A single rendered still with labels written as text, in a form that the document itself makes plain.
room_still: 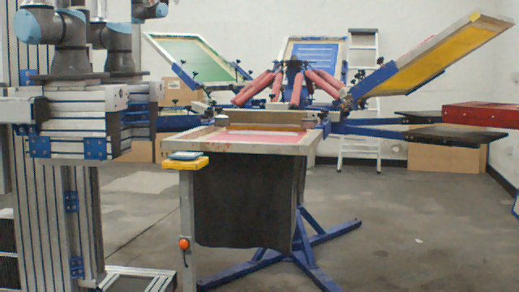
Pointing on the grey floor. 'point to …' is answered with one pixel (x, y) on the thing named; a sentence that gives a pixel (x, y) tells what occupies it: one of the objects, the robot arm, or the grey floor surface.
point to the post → (186, 167)
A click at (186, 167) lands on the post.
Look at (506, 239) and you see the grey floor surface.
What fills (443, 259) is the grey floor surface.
